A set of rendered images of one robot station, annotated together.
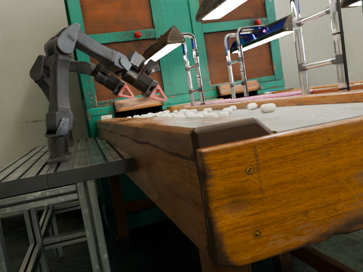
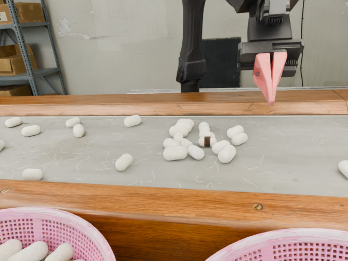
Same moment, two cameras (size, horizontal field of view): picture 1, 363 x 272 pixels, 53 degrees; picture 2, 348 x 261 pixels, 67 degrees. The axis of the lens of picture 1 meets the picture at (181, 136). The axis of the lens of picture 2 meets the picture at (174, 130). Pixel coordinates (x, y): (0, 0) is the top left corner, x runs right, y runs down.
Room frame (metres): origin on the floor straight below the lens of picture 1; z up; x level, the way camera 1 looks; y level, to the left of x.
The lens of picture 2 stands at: (1.59, -0.38, 0.95)
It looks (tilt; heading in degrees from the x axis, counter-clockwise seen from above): 23 degrees down; 119
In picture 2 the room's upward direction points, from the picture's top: 5 degrees counter-clockwise
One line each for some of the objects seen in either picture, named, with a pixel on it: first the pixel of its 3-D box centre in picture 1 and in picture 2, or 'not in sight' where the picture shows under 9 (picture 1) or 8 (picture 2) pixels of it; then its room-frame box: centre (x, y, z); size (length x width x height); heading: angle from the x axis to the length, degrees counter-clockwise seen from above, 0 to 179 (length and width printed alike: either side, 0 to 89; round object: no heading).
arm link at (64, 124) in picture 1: (56, 128); (191, 73); (1.23, 0.41, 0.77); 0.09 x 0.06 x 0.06; 48
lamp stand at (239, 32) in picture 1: (249, 71); not in sight; (1.97, -0.42, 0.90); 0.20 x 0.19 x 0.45; 16
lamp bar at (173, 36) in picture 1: (158, 47); not in sight; (1.84, 0.05, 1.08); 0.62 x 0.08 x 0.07; 16
